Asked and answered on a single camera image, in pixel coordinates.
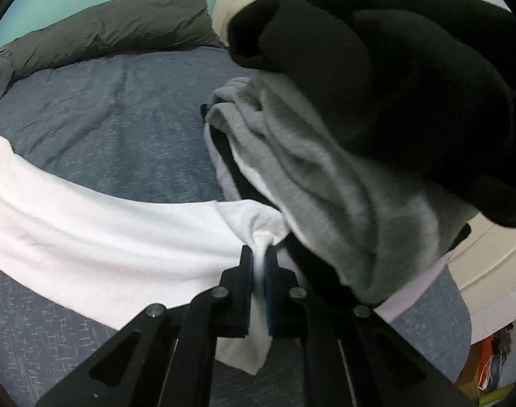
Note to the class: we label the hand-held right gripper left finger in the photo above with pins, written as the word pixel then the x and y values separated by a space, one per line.
pixel 236 301

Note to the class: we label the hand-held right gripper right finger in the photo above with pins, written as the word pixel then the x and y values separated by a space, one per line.
pixel 279 301

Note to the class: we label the white long-sleeve shirt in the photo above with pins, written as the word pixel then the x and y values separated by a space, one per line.
pixel 92 237

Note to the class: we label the cream tufted headboard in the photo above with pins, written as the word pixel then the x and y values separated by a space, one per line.
pixel 487 271

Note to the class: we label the orange cardboard box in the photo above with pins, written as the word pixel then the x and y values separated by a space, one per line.
pixel 481 360

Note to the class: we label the bed with blue woven sheet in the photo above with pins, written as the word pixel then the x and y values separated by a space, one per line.
pixel 113 127

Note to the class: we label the dark grey rolled duvet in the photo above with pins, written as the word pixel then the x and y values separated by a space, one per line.
pixel 113 25

